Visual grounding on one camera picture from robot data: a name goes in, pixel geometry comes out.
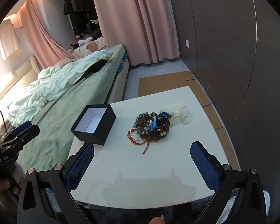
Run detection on cloth covered air conditioner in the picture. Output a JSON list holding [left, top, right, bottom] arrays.
[[0, 18, 22, 60]]

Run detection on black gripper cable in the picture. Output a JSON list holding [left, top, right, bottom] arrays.
[[0, 109, 22, 193]]

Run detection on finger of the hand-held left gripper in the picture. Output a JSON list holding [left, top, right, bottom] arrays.
[[3, 121, 32, 141], [0, 124, 41, 153]]

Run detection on bed with green sheet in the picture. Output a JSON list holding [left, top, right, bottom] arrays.
[[5, 44, 131, 176]]

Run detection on brown seed bead bracelet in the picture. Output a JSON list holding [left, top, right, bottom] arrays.
[[136, 119, 171, 143]]

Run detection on light green duvet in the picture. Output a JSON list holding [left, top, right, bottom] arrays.
[[8, 50, 114, 126]]

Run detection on cartoon print pillow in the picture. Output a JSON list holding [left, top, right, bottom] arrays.
[[73, 37, 106, 58]]

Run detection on red string bracelet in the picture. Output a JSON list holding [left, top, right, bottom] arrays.
[[127, 131, 155, 155]]

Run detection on blue bead bracelet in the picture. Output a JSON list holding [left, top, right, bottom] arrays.
[[149, 112, 170, 131]]

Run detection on white organza pouch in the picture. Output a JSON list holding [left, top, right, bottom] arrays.
[[159, 103, 193, 125]]

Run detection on black jewelry box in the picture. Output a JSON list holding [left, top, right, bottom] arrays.
[[70, 104, 117, 146]]

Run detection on dark hanging clothes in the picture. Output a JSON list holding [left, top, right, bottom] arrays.
[[63, 0, 92, 17]]

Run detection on dark brown wardrobe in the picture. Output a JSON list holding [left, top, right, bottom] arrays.
[[167, 0, 280, 168]]

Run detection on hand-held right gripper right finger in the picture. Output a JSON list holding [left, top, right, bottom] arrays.
[[190, 141, 267, 224]]

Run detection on black garment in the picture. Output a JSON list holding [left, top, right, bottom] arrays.
[[80, 59, 108, 79]]

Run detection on white socks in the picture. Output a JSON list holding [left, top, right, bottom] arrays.
[[78, 37, 94, 47]]

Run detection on draped pink curtain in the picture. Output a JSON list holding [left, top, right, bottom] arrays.
[[19, 0, 75, 70]]

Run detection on wide pink curtain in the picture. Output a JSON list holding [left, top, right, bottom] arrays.
[[87, 0, 181, 67]]

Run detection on grey-green glass bead bracelet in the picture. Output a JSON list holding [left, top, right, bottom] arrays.
[[133, 112, 157, 134]]

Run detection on person's left hand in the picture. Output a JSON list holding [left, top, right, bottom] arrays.
[[0, 163, 24, 204]]

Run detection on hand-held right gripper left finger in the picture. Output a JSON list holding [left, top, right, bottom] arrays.
[[17, 142, 95, 224]]

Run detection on brown cardboard sheet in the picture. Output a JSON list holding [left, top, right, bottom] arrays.
[[138, 71, 241, 171]]

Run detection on silver bangle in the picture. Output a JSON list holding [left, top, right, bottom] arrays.
[[130, 125, 148, 142]]

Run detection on beige headboard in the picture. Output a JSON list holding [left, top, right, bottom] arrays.
[[29, 55, 43, 73]]

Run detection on person's right hand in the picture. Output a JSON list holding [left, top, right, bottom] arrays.
[[150, 215, 167, 224]]

